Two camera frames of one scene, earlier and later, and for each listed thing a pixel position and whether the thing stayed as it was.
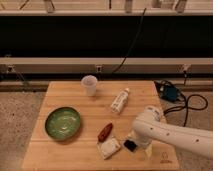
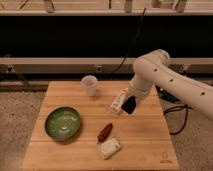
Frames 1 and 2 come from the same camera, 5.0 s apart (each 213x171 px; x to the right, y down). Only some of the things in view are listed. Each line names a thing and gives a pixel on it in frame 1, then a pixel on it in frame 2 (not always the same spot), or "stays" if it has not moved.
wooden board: (75, 131) stays
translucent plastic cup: (90, 82) stays
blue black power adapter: (167, 90) stays
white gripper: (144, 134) → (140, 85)
